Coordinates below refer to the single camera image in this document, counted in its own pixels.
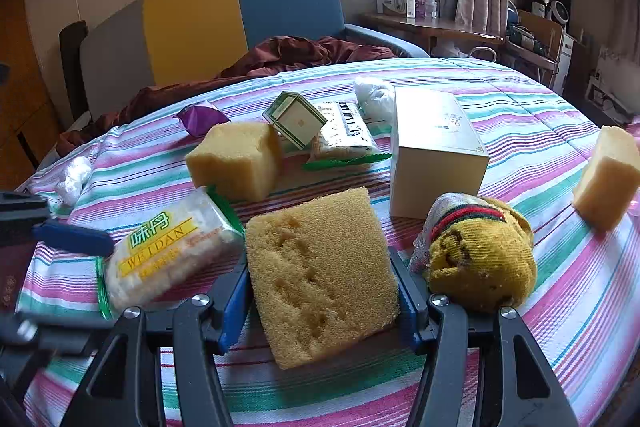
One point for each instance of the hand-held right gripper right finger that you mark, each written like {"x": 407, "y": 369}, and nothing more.
{"x": 407, "y": 312}

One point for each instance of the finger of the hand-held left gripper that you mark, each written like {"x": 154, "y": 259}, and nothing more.
{"x": 70, "y": 341}
{"x": 75, "y": 239}

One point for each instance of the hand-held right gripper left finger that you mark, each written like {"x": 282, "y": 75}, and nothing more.
{"x": 232, "y": 312}

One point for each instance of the green label cracker packet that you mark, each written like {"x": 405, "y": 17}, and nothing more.
{"x": 160, "y": 252}

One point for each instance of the large square yellow sponge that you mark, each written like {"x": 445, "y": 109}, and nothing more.
{"x": 320, "y": 272}

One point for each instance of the purple snack wrapper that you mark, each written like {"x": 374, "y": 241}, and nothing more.
{"x": 200, "y": 119}

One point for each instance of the dark striped cracker packet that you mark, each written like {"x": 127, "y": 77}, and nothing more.
{"x": 345, "y": 137}

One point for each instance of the small green white box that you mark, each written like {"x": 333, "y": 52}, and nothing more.
{"x": 295, "y": 122}

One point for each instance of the white crumpled plastic wad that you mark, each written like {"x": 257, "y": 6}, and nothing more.
{"x": 375, "y": 99}
{"x": 72, "y": 179}

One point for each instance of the wooden wardrobe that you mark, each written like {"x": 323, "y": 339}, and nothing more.
{"x": 20, "y": 107}

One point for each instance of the yellow sponge cube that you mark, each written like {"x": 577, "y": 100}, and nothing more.
{"x": 235, "y": 162}

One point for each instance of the tall cream carton box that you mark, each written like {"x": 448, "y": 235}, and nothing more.
{"x": 435, "y": 157}

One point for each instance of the striped pink green blanket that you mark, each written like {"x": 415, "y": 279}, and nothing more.
{"x": 525, "y": 117}

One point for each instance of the yellow wedge sponge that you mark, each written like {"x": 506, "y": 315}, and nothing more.
{"x": 607, "y": 177}

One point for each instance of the grey yellow blue armchair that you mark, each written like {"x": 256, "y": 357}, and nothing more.
{"x": 200, "y": 22}

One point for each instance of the maroon cloth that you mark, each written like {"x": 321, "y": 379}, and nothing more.
{"x": 300, "y": 54}

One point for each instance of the wooden desk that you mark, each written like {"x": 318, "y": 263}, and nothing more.
{"x": 440, "y": 26}

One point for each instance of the wooden storage shelf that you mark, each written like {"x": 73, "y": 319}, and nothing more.
{"x": 535, "y": 42}

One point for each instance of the small purple box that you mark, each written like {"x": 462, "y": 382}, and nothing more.
{"x": 425, "y": 7}

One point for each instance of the white round appliance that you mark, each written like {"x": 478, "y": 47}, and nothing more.
{"x": 557, "y": 13}

